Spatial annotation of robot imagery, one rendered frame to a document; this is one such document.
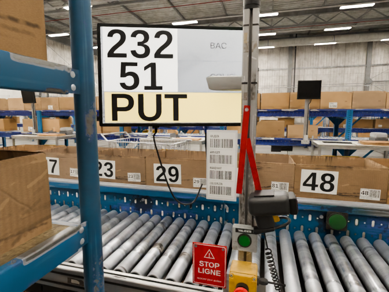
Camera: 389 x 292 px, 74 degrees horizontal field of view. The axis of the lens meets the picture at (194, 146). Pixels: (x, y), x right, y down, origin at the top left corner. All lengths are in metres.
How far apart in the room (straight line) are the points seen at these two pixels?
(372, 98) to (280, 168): 4.94
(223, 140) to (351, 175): 0.81
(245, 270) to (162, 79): 0.59
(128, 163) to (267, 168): 0.77
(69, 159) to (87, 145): 1.39
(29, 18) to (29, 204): 0.21
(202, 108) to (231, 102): 0.09
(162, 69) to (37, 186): 0.54
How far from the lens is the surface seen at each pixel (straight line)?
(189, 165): 1.38
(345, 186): 1.39
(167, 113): 0.79
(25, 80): 0.31
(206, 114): 0.80
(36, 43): 0.37
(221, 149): 0.71
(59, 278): 1.15
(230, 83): 0.81
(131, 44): 0.84
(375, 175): 1.41
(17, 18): 0.36
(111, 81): 0.82
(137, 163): 1.50
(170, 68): 0.81
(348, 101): 6.03
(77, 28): 0.38
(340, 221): 1.35
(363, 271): 1.16
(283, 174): 1.33
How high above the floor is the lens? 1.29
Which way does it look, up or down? 7 degrees down
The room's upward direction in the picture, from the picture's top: straight up
